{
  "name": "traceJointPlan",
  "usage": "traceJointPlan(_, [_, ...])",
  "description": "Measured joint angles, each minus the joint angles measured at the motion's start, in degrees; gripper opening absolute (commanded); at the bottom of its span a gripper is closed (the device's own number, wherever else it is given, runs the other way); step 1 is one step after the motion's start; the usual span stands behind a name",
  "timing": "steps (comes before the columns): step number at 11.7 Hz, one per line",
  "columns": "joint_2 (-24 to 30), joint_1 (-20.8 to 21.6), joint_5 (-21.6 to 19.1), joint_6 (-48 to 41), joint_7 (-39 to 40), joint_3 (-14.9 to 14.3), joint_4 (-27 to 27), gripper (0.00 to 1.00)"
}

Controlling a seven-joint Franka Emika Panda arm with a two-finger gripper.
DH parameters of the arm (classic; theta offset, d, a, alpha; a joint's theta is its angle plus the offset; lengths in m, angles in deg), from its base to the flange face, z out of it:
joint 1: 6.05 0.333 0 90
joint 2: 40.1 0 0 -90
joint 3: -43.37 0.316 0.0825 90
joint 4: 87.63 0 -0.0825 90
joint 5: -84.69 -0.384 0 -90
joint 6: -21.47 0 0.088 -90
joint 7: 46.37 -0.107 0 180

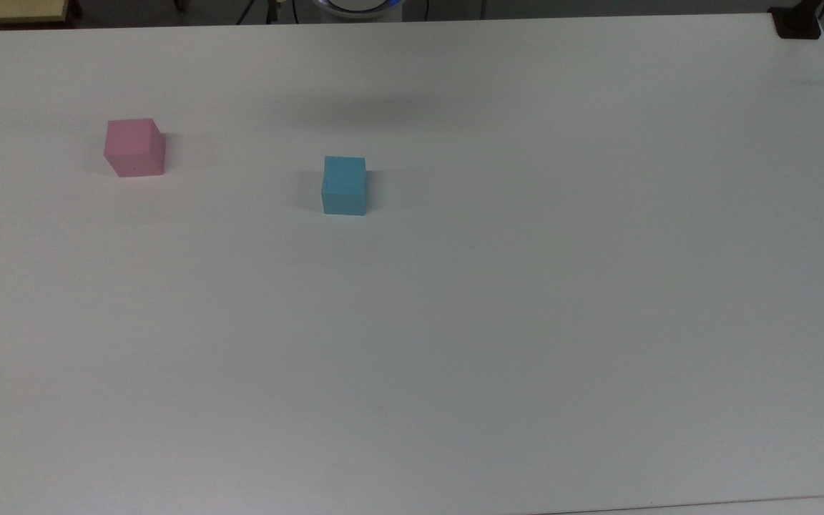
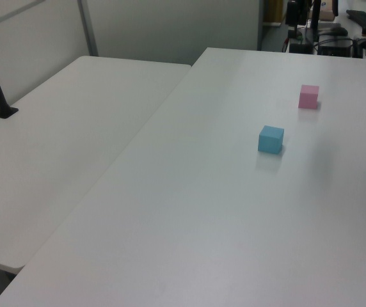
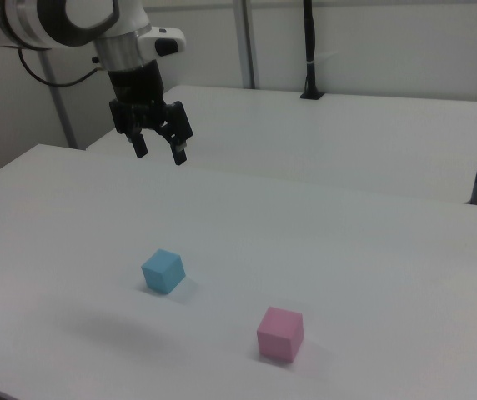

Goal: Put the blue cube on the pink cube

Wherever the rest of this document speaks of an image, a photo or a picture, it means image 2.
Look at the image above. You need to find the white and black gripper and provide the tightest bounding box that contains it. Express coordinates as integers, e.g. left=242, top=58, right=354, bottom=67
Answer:
left=285, top=0, right=308, bottom=40

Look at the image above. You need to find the blue cube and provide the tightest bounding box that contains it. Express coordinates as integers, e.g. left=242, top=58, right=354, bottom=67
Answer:
left=257, top=125, right=285, bottom=155

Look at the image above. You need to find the pink cube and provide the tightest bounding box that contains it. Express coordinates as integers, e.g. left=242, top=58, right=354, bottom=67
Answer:
left=298, top=84, right=320, bottom=110

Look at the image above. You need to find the small black box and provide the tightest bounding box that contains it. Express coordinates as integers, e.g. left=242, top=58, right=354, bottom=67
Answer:
left=289, top=42, right=312, bottom=54

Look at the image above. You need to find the yellow board behind partition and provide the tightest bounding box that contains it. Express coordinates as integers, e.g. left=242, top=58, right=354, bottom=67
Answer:
left=263, top=0, right=283, bottom=27

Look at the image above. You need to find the brown cardboard box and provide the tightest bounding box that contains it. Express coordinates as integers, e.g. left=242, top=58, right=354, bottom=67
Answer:
left=319, top=0, right=335, bottom=22

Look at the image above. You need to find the dark rounded desk object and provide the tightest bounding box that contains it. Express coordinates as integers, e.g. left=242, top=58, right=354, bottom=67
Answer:
left=321, top=26, right=349, bottom=37

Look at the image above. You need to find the black electronics box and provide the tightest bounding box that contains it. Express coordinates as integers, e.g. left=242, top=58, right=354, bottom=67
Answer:
left=317, top=38, right=354, bottom=58

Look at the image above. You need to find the silver metal clamp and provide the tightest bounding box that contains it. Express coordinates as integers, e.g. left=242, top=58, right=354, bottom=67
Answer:
left=353, top=36, right=366, bottom=59

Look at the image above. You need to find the white folding side table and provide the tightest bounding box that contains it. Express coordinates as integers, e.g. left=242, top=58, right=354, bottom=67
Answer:
left=0, top=55, right=193, bottom=273

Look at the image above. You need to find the dark vertical post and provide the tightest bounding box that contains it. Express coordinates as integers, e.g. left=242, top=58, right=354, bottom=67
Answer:
left=310, top=0, right=322, bottom=33

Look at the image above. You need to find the grey metal partition post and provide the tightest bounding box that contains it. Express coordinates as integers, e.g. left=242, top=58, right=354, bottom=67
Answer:
left=76, top=0, right=99, bottom=57

